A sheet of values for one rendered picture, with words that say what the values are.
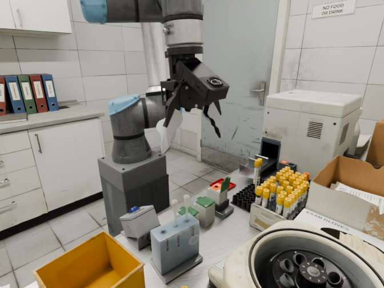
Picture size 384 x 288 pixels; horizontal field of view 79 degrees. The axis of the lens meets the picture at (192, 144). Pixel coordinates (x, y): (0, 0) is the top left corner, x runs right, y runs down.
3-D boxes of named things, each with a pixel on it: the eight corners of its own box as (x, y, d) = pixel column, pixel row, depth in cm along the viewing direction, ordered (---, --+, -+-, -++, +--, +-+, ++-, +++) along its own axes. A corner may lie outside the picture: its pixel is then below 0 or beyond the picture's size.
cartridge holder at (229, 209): (211, 199, 76) (211, 190, 75) (234, 211, 70) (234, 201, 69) (200, 206, 73) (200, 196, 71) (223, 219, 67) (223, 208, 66)
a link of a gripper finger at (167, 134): (154, 147, 50) (172, 110, 51) (167, 155, 46) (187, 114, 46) (142, 142, 48) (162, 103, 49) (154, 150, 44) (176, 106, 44)
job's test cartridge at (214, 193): (215, 199, 74) (215, 182, 72) (227, 205, 71) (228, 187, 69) (207, 204, 71) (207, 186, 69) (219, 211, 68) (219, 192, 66)
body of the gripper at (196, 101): (190, 103, 55) (187, 49, 51) (213, 108, 48) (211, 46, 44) (161, 108, 51) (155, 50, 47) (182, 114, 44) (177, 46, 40)
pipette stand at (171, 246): (185, 242, 58) (184, 209, 55) (203, 260, 53) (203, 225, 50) (150, 262, 53) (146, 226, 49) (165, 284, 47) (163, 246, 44)
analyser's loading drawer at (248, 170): (265, 158, 103) (266, 147, 101) (279, 163, 98) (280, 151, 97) (239, 173, 89) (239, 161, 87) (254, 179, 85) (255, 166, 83)
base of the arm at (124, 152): (107, 155, 93) (103, 131, 90) (143, 146, 101) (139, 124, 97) (119, 167, 81) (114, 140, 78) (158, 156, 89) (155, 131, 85)
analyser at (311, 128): (286, 147, 121) (295, 88, 110) (346, 163, 102) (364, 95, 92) (255, 166, 100) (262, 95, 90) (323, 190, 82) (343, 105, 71)
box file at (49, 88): (51, 106, 226) (44, 73, 215) (59, 110, 208) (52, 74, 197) (42, 107, 221) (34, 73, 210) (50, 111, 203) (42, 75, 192)
